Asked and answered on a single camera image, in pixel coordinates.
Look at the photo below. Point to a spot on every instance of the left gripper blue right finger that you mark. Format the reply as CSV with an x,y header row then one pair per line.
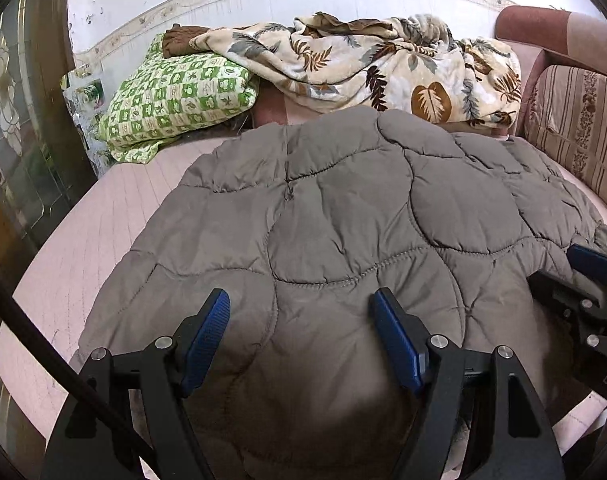
x,y
404,337

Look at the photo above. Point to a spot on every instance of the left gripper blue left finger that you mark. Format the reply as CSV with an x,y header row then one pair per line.
x,y
197,340

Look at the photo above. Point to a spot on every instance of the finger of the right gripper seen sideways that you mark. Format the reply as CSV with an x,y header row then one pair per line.
x,y
588,262

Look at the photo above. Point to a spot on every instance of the grey quilted hooded jacket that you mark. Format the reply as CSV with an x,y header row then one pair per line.
x,y
333,239

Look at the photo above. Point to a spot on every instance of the pink quilted mattress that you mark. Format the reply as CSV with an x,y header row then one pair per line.
x,y
83,239

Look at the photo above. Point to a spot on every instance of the striped floral sofa cushion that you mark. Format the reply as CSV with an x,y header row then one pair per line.
x,y
567,120

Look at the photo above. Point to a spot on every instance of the wooden glass panel door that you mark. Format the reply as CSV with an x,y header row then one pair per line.
x,y
44,170

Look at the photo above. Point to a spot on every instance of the pink sofa armrest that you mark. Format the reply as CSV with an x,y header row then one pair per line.
x,y
544,37

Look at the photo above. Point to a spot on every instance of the green checkered pillow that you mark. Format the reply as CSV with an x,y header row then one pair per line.
x,y
167,97

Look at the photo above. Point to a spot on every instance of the leaf print beige blanket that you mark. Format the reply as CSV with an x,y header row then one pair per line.
x,y
412,64

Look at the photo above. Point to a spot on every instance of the floral plastic bag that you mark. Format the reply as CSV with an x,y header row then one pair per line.
x,y
86,102

